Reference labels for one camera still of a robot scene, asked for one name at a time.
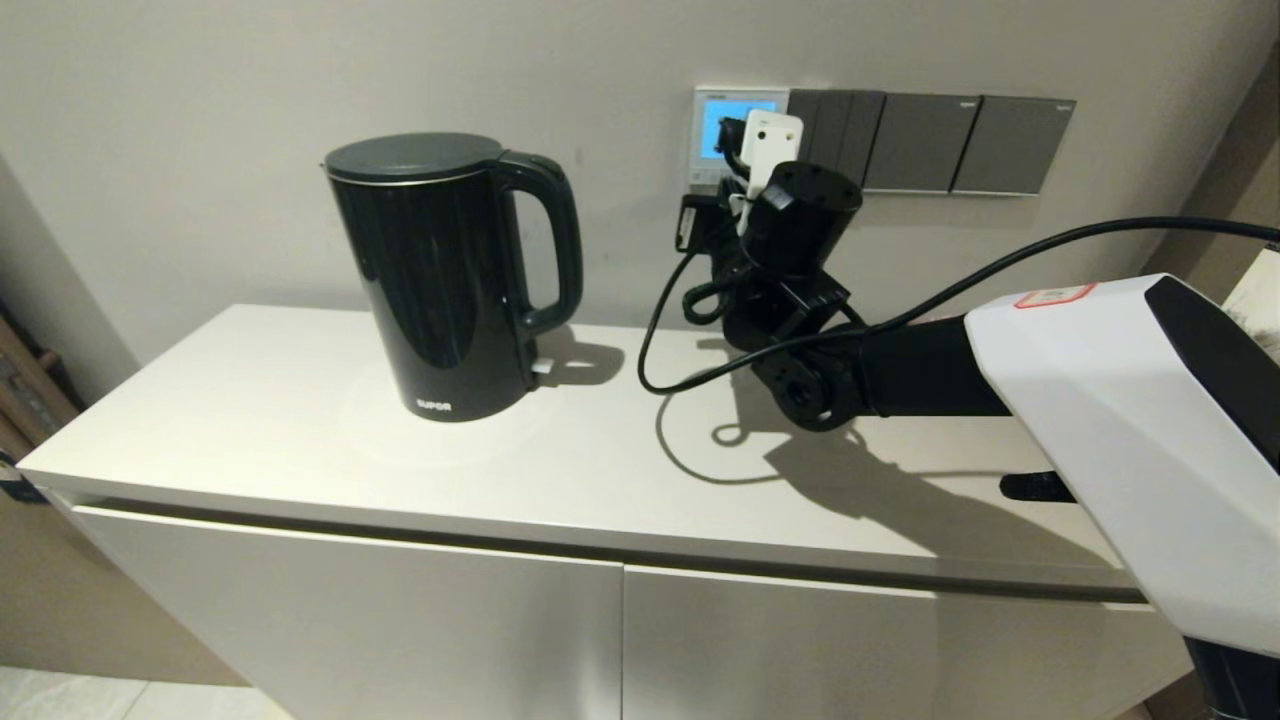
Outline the white thermostat with blue screen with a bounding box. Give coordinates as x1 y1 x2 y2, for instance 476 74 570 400
690 86 791 196

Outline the black electric kettle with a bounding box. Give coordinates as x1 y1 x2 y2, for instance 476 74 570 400
323 133 584 423

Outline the white bedding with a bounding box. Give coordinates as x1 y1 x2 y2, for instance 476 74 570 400
1222 248 1280 363

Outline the white cabinet door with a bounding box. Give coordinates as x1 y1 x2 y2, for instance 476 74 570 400
620 563 1201 720
70 505 623 720

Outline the white cabinet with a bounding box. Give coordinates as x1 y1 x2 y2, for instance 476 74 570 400
18 303 1201 720

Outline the wooden rack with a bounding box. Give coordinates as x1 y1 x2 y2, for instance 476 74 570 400
0 300 81 466

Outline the blue and white item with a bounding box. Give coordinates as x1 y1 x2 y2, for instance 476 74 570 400
0 455 46 506

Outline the grey triple rocker wall switch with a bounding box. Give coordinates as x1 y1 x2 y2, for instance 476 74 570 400
788 89 887 191

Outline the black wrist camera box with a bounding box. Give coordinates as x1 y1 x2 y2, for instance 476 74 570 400
676 195 723 253

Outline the black corrugated cable sleeve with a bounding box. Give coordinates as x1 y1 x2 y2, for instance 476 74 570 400
683 265 751 323

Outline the grey single wall switch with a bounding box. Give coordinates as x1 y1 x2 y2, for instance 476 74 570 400
950 95 1077 197
862 92 985 194

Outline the black smooth cable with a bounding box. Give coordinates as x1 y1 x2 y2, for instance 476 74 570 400
637 215 1280 396

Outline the brown wooden door frame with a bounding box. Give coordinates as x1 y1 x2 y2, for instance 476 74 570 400
1140 40 1280 301

